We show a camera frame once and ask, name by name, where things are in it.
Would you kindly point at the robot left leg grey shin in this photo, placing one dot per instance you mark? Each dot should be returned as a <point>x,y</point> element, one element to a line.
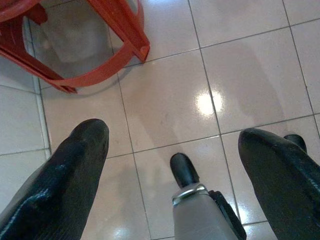
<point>195,217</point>

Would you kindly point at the robot right black foot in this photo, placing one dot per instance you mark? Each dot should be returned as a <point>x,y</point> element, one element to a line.
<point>298,141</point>

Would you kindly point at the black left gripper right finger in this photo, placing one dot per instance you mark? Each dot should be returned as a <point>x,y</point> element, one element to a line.
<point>282,180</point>

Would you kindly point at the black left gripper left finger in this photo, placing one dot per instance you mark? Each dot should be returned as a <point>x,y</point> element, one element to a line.
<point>62,180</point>

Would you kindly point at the robot left black foot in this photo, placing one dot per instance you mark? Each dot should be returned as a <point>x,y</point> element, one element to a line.
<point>183,170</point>

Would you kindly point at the red plastic stool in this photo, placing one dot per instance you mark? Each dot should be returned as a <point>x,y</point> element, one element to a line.
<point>131,32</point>

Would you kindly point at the robot black foot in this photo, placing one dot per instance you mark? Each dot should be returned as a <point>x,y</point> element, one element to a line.
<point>298,141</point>
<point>183,170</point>

